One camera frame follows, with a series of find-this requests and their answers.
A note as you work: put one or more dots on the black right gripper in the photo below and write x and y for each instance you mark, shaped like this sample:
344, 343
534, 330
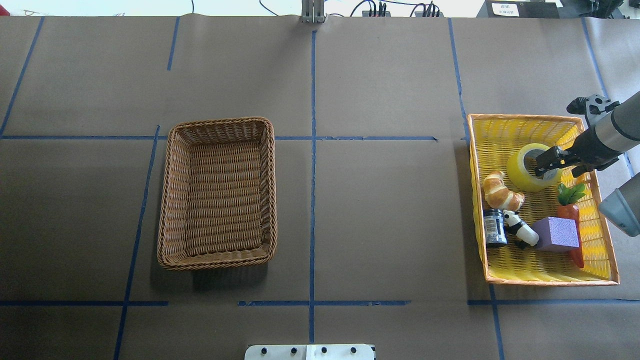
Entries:
584, 148

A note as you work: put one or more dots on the yellow tape roll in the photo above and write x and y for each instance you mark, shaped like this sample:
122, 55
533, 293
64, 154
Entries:
521, 169

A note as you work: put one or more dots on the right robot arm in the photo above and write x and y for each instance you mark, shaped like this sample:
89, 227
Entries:
613, 128

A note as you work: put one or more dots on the yellow plastic woven basket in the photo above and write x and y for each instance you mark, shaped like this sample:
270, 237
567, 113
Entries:
493, 138

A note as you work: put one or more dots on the brown wicker basket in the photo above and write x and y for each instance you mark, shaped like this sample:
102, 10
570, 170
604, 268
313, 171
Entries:
219, 195

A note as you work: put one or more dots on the toy carrot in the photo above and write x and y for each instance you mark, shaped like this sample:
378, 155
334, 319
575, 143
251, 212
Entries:
568, 197

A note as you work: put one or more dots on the toy croissant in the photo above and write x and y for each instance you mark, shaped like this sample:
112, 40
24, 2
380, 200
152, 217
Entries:
498, 196

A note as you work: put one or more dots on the purple foam cube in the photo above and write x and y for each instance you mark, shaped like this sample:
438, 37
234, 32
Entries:
557, 235

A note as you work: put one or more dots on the panda figurine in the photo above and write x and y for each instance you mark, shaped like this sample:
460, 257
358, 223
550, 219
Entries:
514, 225

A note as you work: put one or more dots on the small dark jar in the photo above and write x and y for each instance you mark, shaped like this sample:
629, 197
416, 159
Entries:
494, 227

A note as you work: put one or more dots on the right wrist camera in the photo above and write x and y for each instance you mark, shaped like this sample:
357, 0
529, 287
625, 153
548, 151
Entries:
593, 108

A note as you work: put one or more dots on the aluminium camera post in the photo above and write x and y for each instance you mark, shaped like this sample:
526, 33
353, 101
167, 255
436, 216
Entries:
313, 12

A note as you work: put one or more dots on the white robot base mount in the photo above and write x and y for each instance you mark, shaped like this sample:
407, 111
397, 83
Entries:
340, 351

